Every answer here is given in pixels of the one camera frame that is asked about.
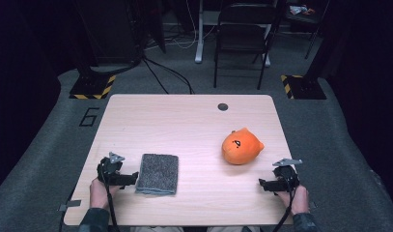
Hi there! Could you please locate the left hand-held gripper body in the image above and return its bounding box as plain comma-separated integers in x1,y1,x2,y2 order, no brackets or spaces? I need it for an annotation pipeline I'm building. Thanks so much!
97,151,126,187

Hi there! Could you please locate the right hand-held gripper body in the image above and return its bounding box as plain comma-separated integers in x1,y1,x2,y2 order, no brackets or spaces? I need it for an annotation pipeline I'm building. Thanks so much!
271,157,304,193

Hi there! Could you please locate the grey fluffy towel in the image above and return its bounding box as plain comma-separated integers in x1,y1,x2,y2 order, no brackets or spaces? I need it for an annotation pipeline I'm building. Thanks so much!
134,153,180,196

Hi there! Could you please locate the orange plush toy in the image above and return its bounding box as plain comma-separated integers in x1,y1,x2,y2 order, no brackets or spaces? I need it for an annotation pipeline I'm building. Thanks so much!
220,127,266,166

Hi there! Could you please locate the person's left hand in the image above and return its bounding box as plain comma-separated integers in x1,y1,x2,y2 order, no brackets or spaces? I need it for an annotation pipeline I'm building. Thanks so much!
89,177,122,211

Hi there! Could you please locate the person's right hand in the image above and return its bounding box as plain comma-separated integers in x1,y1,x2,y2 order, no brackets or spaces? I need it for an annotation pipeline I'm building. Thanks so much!
275,185,311,217

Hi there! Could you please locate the black tape floor marking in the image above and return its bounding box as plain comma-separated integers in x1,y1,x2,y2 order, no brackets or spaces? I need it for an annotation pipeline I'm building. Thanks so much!
78,107,100,128

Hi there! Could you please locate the person's right leg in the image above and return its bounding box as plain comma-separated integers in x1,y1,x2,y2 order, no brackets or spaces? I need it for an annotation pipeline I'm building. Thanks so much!
206,225,262,232

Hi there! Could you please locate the black stand striped base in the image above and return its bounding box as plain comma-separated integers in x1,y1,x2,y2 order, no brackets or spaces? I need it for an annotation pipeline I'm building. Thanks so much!
69,72,117,101
279,73,328,101

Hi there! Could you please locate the dark curtain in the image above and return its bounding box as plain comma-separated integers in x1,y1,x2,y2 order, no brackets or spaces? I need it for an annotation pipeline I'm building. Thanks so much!
0,0,98,197
313,0,393,197

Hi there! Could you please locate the black equipment case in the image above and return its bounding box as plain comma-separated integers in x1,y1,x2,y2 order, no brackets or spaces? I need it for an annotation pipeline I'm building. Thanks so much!
73,0,144,66

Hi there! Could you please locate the black folding chair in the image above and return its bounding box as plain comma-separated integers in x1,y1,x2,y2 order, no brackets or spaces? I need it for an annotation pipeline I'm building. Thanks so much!
212,1,281,91

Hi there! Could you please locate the white desk leg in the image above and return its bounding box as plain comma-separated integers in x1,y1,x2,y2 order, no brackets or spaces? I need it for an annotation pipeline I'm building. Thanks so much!
193,0,206,65

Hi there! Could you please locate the white and orange object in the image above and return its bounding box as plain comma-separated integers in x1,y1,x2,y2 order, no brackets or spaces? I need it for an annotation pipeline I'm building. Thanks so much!
288,4,316,16

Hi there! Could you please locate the right hand-held gripper cable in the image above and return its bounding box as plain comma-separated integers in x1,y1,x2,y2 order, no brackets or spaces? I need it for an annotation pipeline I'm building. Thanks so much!
272,183,298,232

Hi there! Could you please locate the hand-held gripper cable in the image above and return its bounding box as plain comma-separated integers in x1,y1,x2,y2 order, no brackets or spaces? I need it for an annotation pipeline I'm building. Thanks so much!
99,165,122,232
272,183,298,232

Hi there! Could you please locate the left hand-held gripper cable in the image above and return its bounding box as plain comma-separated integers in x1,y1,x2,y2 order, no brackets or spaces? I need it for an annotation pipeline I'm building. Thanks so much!
99,165,122,232

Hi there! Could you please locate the black floor cable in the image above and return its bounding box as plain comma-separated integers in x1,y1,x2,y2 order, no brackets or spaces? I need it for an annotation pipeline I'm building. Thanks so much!
141,57,170,96
145,57,196,96

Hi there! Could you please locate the white floor cable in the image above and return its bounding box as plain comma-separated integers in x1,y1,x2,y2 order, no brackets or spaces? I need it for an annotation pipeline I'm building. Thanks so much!
145,0,218,51

